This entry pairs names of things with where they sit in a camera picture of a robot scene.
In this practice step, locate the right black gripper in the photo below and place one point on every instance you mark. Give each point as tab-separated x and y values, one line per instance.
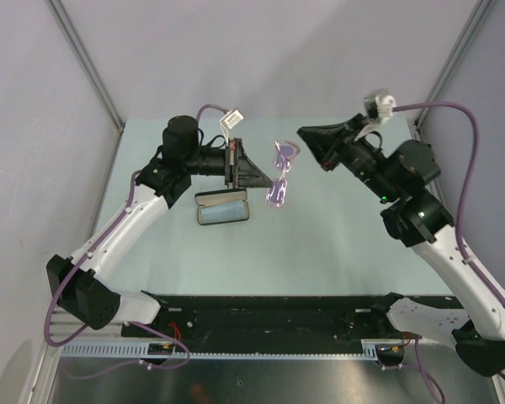
332	144

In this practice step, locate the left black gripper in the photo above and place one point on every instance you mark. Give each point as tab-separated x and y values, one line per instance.
239	171

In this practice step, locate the pink frame purple sunglasses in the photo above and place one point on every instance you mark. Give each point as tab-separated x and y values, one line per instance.
285	153

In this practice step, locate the black glasses case beige lining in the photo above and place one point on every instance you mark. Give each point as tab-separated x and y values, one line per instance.
218	197

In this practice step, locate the light blue cleaning cloth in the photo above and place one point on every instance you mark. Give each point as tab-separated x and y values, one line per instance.
230	211

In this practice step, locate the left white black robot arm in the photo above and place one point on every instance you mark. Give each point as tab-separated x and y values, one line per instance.
79	282

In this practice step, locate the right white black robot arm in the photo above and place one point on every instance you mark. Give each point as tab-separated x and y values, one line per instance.
415	217

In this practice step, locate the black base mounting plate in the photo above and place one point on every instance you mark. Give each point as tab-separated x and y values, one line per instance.
277	323

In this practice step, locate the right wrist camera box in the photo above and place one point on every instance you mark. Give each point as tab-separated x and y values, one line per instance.
379	108

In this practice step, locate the grey slotted cable duct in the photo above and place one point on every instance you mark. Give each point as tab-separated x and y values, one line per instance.
364	350

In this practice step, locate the right aluminium frame post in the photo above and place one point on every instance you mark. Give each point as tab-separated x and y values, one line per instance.
467	36

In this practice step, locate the aluminium frame post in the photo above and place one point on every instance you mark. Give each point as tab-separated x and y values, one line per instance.
467	36
80	51

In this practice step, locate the left aluminium frame post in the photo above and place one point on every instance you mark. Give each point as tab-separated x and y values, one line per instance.
80	51

